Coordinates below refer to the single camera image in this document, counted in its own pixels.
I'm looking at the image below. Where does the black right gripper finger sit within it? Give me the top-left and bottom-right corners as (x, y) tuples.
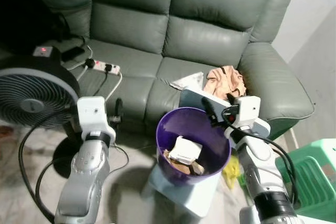
(202, 96), (218, 121)

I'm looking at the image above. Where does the purple plastic bin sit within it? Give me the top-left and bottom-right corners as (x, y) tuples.
(156, 106), (232, 186)

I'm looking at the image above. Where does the white power strip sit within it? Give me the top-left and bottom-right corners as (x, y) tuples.
(84, 59), (121, 76)

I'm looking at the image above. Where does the white cardboard box scrap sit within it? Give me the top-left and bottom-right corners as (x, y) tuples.
(169, 136), (203, 166)

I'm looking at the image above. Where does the yellow plastic wrapper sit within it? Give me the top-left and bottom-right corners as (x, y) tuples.
(223, 155), (243, 189)

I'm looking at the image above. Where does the brown cardboard scrap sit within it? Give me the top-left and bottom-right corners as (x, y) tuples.
(163, 149), (206, 177)

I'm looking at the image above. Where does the grey-green leather sofa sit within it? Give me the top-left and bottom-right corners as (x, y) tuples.
(31, 0), (316, 142)

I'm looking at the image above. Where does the black power adapter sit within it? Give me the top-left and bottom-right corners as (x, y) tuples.
(60, 47), (86, 62)

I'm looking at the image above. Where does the black floor fan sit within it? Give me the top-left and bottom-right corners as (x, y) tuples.
(0, 55), (91, 178)

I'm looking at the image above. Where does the grey box with red light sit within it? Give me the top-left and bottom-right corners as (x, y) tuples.
(33, 46), (54, 58)

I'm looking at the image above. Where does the green plastic stool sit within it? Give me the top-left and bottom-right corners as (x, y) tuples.
(275, 138), (336, 224)

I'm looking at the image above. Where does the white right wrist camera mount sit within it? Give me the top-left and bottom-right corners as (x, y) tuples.
(225, 95), (262, 131)

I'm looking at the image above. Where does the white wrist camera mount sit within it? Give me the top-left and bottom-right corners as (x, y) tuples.
(77, 95), (117, 142)
(225, 95), (262, 131)

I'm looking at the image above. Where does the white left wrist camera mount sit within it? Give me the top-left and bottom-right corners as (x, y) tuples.
(77, 95), (117, 142)

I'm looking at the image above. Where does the white power strip cable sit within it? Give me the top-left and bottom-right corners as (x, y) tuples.
(104, 71), (124, 102)

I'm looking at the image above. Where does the thin black floor cable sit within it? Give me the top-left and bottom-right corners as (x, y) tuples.
(107, 143), (130, 175)

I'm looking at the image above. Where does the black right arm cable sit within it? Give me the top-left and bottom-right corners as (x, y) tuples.
(237, 129), (298, 205)

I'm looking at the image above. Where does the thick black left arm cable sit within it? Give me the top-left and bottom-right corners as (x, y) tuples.
(18, 109), (80, 223)

